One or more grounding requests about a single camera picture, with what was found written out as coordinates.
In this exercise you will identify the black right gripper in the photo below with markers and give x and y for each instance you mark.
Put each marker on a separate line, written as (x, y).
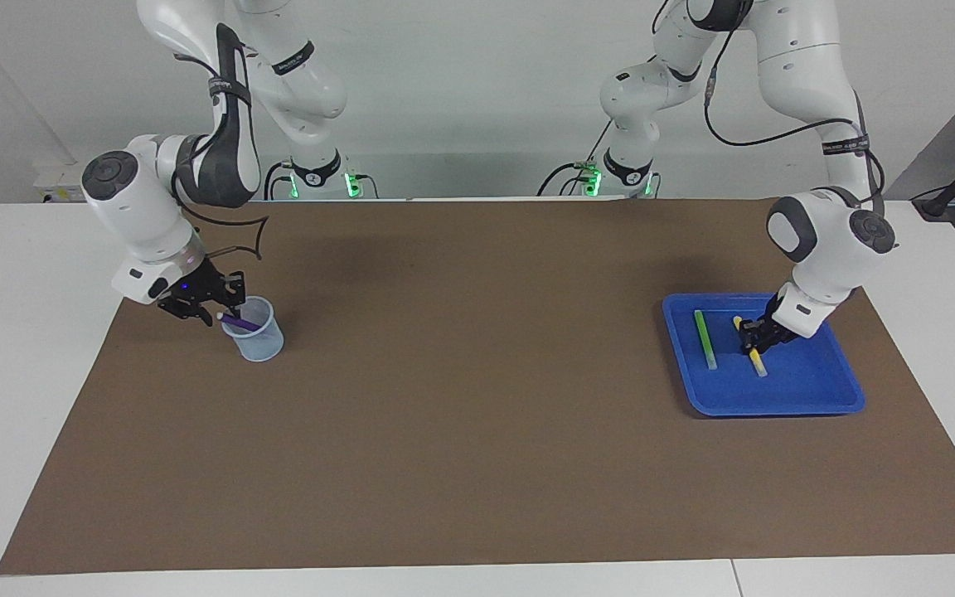
(196, 286)

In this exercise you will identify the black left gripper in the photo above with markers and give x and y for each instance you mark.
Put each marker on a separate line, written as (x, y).
(763, 327)

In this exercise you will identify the yellow pen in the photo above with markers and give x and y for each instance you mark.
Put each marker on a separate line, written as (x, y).
(758, 365)

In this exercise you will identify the purple pen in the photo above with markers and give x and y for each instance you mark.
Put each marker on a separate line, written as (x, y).
(239, 321)

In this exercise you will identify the green pen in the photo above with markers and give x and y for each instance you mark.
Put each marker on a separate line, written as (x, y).
(705, 340)

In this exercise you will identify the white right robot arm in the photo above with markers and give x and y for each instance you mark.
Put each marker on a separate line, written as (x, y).
(138, 199)

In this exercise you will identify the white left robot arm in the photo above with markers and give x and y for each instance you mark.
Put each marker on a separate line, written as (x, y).
(826, 240)

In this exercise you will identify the blue plastic tray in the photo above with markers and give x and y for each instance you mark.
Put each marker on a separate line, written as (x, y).
(809, 381)

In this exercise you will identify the translucent mesh pen cup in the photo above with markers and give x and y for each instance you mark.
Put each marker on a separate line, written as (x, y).
(258, 347)

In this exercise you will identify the brown table mat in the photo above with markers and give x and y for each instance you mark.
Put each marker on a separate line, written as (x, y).
(477, 456)

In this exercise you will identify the white wall socket box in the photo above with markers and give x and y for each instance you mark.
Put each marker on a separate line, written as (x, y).
(63, 184)

